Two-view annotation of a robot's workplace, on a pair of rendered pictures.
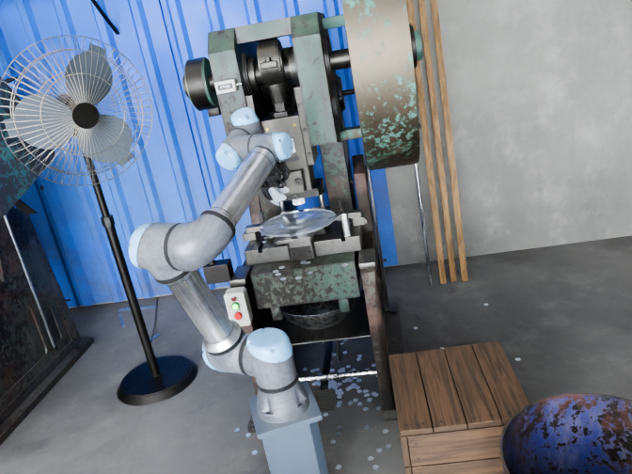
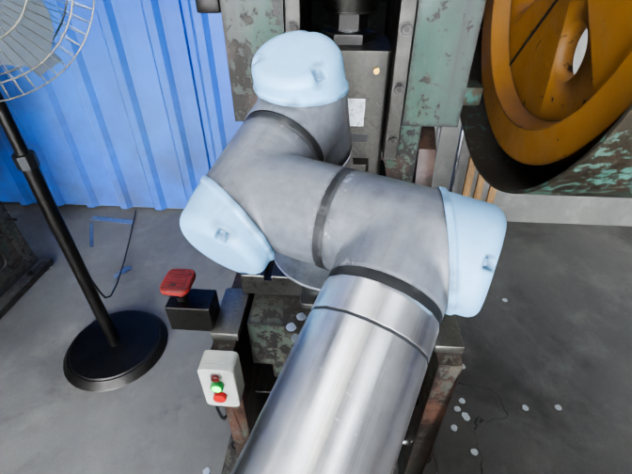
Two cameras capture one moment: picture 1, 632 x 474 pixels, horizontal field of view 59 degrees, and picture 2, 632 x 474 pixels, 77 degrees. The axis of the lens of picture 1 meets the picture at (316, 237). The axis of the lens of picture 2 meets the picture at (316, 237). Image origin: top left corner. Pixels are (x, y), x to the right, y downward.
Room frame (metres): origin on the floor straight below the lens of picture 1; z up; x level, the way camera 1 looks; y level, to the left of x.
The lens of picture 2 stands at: (1.35, 0.15, 1.32)
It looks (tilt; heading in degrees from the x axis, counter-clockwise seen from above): 37 degrees down; 356
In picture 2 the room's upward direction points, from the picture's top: straight up
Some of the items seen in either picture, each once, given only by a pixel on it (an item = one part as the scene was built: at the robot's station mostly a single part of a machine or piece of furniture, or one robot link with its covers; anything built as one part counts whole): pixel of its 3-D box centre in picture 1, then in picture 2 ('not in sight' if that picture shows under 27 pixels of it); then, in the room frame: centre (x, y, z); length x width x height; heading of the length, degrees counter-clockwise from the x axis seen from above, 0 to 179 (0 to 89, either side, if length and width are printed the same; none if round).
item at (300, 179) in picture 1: (288, 151); (344, 118); (2.10, 0.05, 1.04); 0.17 x 0.15 x 0.30; 172
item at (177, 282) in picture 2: not in sight; (181, 292); (1.96, 0.40, 0.72); 0.07 x 0.06 x 0.08; 172
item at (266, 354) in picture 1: (269, 355); not in sight; (1.38, 0.19, 0.62); 0.13 x 0.12 x 0.14; 59
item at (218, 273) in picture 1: (222, 283); (198, 324); (1.96, 0.38, 0.62); 0.10 x 0.06 x 0.20; 82
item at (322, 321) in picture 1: (319, 306); not in sight; (2.15, 0.04, 0.36); 0.34 x 0.34 x 0.10
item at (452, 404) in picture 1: (459, 427); not in sight; (1.48, -0.34, 0.18); 0.40 x 0.38 x 0.35; 174
